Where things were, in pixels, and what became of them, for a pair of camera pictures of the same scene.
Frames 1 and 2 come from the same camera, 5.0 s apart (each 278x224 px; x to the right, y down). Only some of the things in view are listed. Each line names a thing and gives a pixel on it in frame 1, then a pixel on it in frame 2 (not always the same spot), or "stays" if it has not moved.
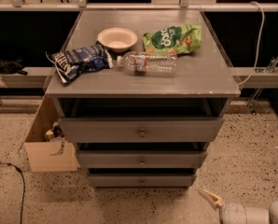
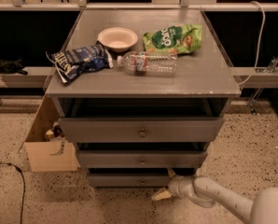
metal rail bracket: (263, 77) stays
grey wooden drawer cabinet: (142, 94) stays
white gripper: (233, 214) to (175, 185)
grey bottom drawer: (141, 180) stays
